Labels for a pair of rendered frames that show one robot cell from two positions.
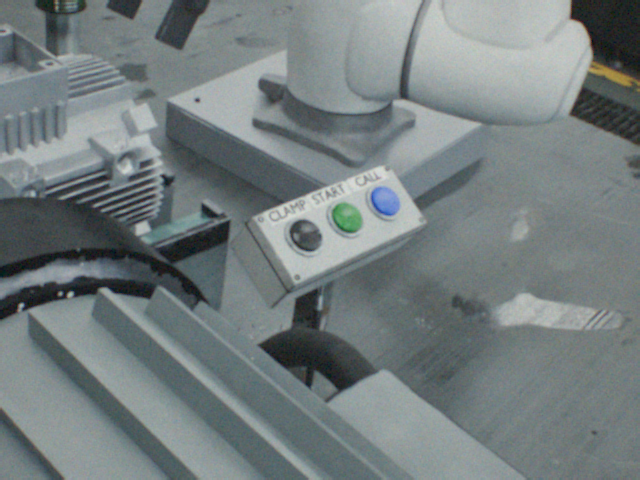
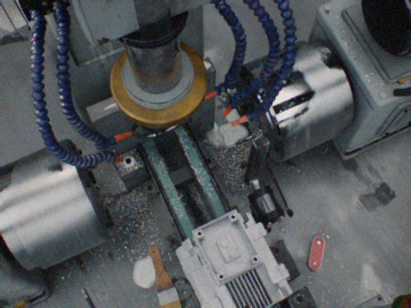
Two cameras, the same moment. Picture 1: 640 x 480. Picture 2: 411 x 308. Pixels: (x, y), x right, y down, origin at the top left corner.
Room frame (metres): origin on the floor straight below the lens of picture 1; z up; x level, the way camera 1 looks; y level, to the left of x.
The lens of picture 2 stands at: (0.82, 0.13, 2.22)
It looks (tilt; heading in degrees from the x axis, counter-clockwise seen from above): 71 degrees down; 114
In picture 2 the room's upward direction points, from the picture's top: 1 degrees clockwise
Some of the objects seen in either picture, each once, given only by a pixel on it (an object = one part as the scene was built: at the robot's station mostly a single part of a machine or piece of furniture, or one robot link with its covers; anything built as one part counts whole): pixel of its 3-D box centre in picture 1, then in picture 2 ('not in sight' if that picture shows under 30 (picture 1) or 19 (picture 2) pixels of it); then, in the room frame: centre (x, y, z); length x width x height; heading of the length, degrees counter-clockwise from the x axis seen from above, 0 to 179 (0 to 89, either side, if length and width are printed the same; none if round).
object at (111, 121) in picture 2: not in sight; (152, 107); (0.46, 0.59, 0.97); 0.30 x 0.11 x 0.34; 50
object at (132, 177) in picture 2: not in sight; (131, 168); (0.45, 0.45, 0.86); 0.07 x 0.06 x 0.12; 50
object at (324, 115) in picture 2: not in sight; (301, 95); (0.79, 0.74, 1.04); 0.41 x 0.25 x 0.25; 50
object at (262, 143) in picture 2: not in sight; (255, 164); (0.76, 0.51, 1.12); 0.04 x 0.03 x 0.26; 140
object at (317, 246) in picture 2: not in sight; (316, 253); (0.99, 0.45, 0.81); 0.09 x 0.03 x 0.02; 100
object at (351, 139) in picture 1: (325, 101); not in sight; (1.31, 0.02, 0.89); 0.22 x 0.18 x 0.06; 64
